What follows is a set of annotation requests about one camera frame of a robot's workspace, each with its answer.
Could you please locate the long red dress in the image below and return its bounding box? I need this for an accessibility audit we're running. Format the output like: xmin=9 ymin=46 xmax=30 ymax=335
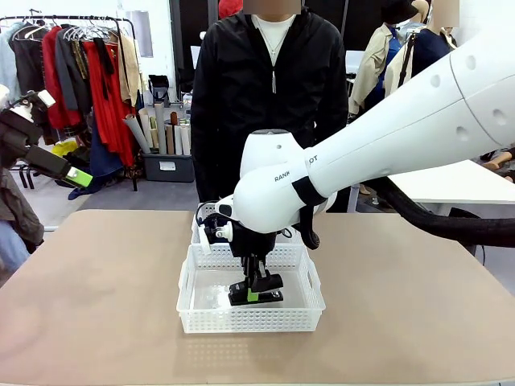
xmin=83 ymin=39 xmax=136 ymax=168

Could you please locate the small white perforated basket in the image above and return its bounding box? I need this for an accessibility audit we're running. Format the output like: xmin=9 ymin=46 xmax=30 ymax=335
xmin=191 ymin=203 xmax=306 ymax=246

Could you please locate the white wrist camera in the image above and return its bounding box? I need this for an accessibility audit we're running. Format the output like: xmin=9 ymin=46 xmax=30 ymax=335
xmin=7 ymin=89 xmax=56 ymax=121
xmin=196 ymin=203 xmax=235 ymax=255

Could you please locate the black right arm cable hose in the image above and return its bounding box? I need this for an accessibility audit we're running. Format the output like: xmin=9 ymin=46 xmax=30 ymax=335
xmin=291 ymin=175 xmax=515 ymax=251

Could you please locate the red jacket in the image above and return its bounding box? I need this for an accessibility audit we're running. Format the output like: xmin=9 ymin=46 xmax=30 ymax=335
xmin=41 ymin=26 xmax=84 ymax=130

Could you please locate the large white perforated basket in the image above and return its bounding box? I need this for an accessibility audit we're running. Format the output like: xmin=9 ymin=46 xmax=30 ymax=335
xmin=175 ymin=243 xmax=326 ymax=334

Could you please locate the dark clothes pile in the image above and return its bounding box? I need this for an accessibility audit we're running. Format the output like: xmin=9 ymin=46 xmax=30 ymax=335
xmin=51 ymin=150 xmax=97 ymax=201

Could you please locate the beige garment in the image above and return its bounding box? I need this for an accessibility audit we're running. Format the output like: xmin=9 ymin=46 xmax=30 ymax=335
xmin=116 ymin=31 xmax=142 ymax=108

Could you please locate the leaning grey paper roll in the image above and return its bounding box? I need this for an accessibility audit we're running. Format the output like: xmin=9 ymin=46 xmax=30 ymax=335
xmin=122 ymin=113 xmax=150 ymax=154

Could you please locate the charcoal coat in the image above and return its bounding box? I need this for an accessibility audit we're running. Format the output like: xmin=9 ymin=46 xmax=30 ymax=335
xmin=10 ymin=31 xmax=50 ymax=126

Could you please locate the person's right forearm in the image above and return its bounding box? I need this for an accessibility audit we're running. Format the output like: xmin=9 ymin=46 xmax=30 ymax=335
xmin=191 ymin=132 xmax=220 ymax=204

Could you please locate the grey jacket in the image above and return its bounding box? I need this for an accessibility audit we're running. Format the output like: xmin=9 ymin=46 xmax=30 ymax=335
xmin=55 ymin=27 xmax=92 ymax=113

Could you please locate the tall grey roll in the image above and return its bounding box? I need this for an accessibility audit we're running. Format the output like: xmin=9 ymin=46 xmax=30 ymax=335
xmin=154 ymin=101 xmax=167 ymax=156

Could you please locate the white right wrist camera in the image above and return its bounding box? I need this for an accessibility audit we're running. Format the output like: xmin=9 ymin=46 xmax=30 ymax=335
xmin=196 ymin=203 xmax=235 ymax=255

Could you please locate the yellow garment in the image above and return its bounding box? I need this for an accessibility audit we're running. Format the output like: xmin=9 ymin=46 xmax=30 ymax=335
xmin=51 ymin=140 xmax=80 ymax=160

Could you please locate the black chair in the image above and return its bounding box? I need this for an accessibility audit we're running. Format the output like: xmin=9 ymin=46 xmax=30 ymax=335
xmin=147 ymin=75 xmax=171 ymax=109

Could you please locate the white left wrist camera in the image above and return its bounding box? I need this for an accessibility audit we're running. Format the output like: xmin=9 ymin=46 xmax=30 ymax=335
xmin=7 ymin=89 xmax=56 ymax=121

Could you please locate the black stapler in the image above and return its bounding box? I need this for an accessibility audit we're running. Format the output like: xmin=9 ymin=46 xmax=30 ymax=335
xmin=228 ymin=273 xmax=285 ymax=306

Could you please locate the grey wall poster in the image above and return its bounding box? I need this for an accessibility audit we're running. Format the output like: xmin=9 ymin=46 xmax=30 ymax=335
xmin=130 ymin=10 xmax=155 ymax=59

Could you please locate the mannequin in navy top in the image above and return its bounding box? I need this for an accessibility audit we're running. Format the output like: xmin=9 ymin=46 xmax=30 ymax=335
xmin=392 ymin=0 xmax=462 ymax=88

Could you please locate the brown roll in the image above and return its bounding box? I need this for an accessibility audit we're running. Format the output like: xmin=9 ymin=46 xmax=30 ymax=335
xmin=168 ymin=111 xmax=179 ymax=156

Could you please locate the mannequin in beige trench coat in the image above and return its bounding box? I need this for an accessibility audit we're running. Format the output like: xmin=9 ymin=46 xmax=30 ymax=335
xmin=346 ymin=0 xmax=419 ymax=117

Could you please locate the white table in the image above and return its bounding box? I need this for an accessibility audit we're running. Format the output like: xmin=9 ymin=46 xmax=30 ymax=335
xmin=385 ymin=158 xmax=515 ymax=204

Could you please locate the white chair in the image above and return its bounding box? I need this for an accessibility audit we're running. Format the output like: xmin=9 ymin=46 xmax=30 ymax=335
xmin=344 ymin=50 xmax=366 ymax=78

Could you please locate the thin black camera cable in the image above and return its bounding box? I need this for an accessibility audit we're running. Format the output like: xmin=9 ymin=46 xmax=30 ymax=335
xmin=195 ymin=202 xmax=220 ymax=227

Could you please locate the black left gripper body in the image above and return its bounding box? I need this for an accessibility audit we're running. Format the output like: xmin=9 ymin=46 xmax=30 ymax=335
xmin=0 ymin=109 xmax=41 ymax=161

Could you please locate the black bucket hat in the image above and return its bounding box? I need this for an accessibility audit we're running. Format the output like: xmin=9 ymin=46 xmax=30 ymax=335
xmin=381 ymin=0 xmax=419 ymax=26

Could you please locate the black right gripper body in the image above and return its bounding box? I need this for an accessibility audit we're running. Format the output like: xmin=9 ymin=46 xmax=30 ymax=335
xmin=229 ymin=223 xmax=278 ymax=259

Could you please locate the person in black jacket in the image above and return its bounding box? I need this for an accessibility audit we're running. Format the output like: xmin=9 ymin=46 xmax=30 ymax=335
xmin=190 ymin=7 xmax=349 ymax=214

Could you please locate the pale blue garment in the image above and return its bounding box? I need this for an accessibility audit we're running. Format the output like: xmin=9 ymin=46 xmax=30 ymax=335
xmin=0 ymin=22 xmax=23 ymax=104

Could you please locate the dark grey storage box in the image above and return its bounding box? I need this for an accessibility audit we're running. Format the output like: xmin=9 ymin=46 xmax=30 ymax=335
xmin=141 ymin=154 xmax=196 ymax=184

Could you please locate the red cap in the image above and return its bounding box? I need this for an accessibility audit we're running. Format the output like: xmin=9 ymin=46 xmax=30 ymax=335
xmin=219 ymin=0 xmax=244 ymax=19

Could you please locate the black metal clothes rack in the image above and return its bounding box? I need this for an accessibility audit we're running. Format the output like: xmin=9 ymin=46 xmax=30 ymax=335
xmin=0 ymin=14 xmax=140 ymax=192

